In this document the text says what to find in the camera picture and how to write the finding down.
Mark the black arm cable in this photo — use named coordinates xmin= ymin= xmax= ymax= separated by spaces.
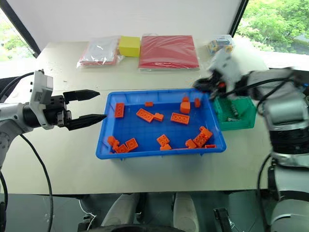
xmin=256 ymin=153 xmax=277 ymax=232
xmin=18 ymin=133 xmax=54 ymax=232

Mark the thin white cable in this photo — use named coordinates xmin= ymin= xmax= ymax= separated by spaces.
xmin=78 ymin=199 xmax=98 ymax=231

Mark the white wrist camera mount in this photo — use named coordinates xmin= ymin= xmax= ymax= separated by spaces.
xmin=208 ymin=51 xmax=244 ymax=90
xmin=29 ymin=69 xmax=54 ymax=131

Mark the green plastic bin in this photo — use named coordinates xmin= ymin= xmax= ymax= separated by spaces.
xmin=211 ymin=96 xmax=257 ymax=132

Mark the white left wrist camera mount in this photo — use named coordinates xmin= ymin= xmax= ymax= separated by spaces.
xmin=29 ymin=69 xmax=54 ymax=131

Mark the tall orange toy block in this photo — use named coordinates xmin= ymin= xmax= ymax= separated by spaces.
xmin=180 ymin=101 xmax=191 ymax=115

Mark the blue plastic bin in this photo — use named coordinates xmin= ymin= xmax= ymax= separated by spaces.
xmin=96 ymin=88 xmax=228 ymax=161

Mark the large orange toy brick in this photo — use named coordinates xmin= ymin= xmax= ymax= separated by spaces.
xmin=193 ymin=126 xmax=214 ymax=148

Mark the black right camera cable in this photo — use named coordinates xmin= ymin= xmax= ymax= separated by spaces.
xmin=225 ymin=76 xmax=295 ymax=98

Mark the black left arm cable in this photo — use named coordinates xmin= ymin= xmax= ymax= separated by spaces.
xmin=18 ymin=133 xmax=54 ymax=232

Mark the long orange toy brick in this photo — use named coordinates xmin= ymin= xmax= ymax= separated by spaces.
xmin=136 ymin=108 xmax=155 ymax=123
xmin=170 ymin=112 xmax=190 ymax=125

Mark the clear box of coloured cubes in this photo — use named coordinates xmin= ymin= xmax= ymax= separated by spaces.
xmin=206 ymin=34 xmax=236 ymax=57

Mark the black left camera cable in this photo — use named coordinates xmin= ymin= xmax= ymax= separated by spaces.
xmin=0 ymin=72 xmax=35 ymax=103

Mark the grey rounded robot leg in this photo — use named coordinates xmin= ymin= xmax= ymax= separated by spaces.
xmin=173 ymin=192 xmax=200 ymax=232
xmin=99 ymin=193 xmax=141 ymax=228

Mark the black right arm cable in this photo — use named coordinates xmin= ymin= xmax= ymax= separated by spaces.
xmin=256 ymin=153 xmax=277 ymax=232

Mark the red white paper pack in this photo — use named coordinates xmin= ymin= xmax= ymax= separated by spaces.
xmin=76 ymin=36 xmax=125 ymax=70

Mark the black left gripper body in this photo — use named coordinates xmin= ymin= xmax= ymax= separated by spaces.
xmin=44 ymin=95 xmax=72 ymax=128

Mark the yellow cardboard box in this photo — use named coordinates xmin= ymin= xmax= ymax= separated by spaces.
xmin=118 ymin=35 xmax=141 ymax=58

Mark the red paper pack in plastic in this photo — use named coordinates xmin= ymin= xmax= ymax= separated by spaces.
xmin=138 ymin=35 xmax=201 ymax=72

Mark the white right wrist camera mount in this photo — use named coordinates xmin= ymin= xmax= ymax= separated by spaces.
xmin=208 ymin=51 xmax=244 ymax=90

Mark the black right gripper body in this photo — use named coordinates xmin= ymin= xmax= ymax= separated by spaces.
xmin=208 ymin=72 xmax=229 ymax=98

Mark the black camera cable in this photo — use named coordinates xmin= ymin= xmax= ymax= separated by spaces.
xmin=0 ymin=72 xmax=35 ymax=103
xmin=225 ymin=76 xmax=295 ymax=98

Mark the black bracket under table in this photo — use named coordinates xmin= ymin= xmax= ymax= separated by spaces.
xmin=213 ymin=207 xmax=234 ymax=232

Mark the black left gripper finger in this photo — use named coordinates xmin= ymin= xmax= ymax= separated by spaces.
xmin=65 ymin=114 xmax=108 ymax=131
xmin=63 ymin=89 xmax=101 ymax=105

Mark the black diagonal frame bar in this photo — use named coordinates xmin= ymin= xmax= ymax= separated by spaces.
xmin=229 ymin=0 xmax=250 ymax=37
xmin=0 ymin=0 xmax=42 ymax=58

